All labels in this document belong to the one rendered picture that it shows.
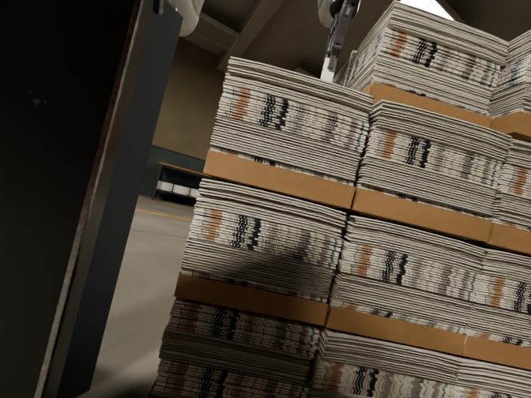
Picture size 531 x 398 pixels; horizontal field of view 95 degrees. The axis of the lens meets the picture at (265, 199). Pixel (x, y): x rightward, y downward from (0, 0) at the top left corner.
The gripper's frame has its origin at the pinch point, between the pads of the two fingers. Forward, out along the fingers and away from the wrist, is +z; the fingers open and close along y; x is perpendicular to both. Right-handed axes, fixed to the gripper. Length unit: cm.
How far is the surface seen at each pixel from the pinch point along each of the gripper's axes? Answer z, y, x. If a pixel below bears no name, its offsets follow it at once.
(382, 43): -1.0, -13.6, -7.0
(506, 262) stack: 38, -19, -41
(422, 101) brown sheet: 9.0, -14.2, -18.4
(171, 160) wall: -9, 602, 227
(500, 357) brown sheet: 57, -19, -44
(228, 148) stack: 30.0, -18.7, 18.5
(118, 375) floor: 96, 8, 36
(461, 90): 3.6, -13.2, -27.4
